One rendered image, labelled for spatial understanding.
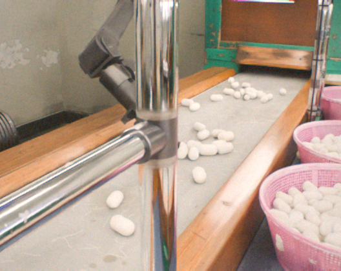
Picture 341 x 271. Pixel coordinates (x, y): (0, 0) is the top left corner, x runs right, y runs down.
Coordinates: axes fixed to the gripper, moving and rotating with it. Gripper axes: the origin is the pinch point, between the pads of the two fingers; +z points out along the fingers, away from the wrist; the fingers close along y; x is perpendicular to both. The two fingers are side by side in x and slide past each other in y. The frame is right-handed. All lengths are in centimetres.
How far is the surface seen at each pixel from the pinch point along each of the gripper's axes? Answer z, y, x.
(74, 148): -10.1, -15.7, 8.0
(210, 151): 8.9, -4.0, -6.8
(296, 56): 5, 81, -14
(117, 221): 7.5, -34.1, -6.8
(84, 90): -103, 175, 141
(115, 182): 1.8, -21.8, 0.4
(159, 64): 5, -52, -36
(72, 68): -124, 176, 135
